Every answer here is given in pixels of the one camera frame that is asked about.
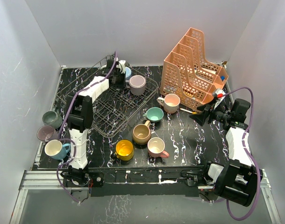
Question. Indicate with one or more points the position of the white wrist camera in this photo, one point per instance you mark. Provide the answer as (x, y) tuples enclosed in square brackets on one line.
[(121, 65), (219, 94)]

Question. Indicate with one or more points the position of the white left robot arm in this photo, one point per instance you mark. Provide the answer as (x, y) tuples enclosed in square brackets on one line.
[(79, 117)]

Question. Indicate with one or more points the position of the lilac ceramic mug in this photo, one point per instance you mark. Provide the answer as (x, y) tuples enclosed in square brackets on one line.
[(137, 85)]

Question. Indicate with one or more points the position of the pink mug white inside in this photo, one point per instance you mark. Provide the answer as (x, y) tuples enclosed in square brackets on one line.
[(156, 148)]

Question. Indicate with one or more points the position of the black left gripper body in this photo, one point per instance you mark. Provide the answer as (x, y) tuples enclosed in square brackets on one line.
[(119, 80)]

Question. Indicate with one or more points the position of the mauve pink mug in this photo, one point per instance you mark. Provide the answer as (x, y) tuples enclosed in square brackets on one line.
[(47, 133)]

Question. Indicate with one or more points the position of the grey green mug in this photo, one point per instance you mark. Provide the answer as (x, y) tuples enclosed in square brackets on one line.
[(53, 119)]

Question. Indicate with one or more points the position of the white yellow marker pen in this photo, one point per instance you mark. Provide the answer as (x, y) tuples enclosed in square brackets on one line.
[(188, 111)]

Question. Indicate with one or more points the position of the yellow mug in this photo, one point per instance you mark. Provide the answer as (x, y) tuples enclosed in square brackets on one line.
[(124, 150)]

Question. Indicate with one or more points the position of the aluminium frame rail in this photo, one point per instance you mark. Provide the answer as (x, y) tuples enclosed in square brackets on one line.
[(47, 180)]

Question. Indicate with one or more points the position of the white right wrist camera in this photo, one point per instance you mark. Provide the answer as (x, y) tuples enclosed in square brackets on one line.
[(219, 94)]

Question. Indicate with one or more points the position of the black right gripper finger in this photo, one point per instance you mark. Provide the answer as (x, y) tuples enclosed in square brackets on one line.
[(200, 118), (204, 107)]

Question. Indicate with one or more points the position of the grey wire dish rack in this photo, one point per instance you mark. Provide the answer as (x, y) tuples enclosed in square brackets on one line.
[(115, 108)]

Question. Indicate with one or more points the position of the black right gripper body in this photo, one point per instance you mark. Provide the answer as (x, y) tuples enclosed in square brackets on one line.
[(219, 115)]

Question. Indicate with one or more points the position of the blue mug cream inside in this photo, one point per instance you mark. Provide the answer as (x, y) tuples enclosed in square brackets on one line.
[(56, 150)]

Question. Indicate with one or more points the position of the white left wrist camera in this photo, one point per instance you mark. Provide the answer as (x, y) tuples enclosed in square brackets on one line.
[(121, 65)]

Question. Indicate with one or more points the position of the cream pink speckled mug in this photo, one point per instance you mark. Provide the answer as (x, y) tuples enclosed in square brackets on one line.
[(170, 103)]

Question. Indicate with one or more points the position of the light blue textured mug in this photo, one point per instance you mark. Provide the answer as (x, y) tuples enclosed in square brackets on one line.
[(128, 74)]

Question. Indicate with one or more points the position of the peach plastic file organizer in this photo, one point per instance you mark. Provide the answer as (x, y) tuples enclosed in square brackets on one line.
[(188, 74)]

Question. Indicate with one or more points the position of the teal green cup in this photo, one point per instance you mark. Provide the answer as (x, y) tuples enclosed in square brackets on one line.
[(154, 114)]

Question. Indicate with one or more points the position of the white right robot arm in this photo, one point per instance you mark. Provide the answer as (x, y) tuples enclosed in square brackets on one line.
[(236, 180)]

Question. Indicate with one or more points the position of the tan brown mug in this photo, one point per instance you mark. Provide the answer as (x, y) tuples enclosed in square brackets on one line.
[(141, 133)]

